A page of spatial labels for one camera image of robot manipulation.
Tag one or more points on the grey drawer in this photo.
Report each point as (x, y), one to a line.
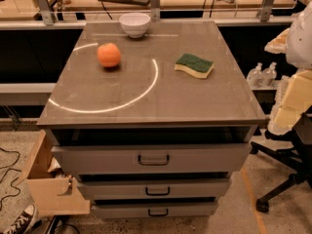
(151, 159)
(155, 210)
(154, 189)

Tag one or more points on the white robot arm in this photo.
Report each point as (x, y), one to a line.
(294, 94)

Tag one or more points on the grey drawer cabinet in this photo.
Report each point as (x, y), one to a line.
(144, 101)

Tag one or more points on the grey top drawer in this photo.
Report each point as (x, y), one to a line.
(151, 159)

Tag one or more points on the grey bottom drawer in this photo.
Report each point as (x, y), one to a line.
(155, 210)

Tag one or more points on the green yellow sponge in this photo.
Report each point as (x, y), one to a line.
(196, 67)

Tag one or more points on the orange fruit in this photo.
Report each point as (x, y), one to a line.
(108, 55)

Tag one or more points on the white bowl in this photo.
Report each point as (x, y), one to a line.
(135, 25)

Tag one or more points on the right clear plastic bottle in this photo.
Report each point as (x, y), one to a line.
(268, 75)

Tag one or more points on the cardboard box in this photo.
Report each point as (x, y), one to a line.
(52, 195)

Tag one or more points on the black office chair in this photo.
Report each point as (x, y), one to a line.
(298, 158)

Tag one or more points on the black white sneaker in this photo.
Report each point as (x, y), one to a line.
(24, 222)

